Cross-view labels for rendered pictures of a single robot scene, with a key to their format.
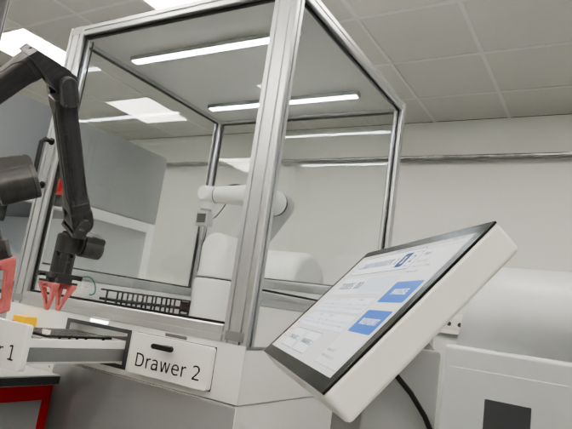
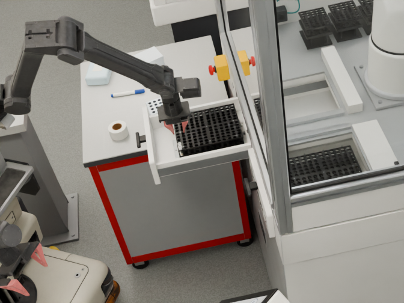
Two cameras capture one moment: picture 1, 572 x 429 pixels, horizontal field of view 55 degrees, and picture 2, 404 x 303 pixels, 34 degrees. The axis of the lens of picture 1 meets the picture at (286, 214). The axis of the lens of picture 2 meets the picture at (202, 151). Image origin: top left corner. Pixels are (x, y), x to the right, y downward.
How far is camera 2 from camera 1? 1.75 m
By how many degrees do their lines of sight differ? 76
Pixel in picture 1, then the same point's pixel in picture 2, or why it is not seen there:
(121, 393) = not seen: hidden behind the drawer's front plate
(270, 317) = (313, 209)
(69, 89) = (67, 58)
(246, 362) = (285, 242)
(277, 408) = (351, 254)
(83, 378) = not seen: hidden behind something
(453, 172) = not seen: outside the picture
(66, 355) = (195, 165)
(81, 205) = (151, 85)
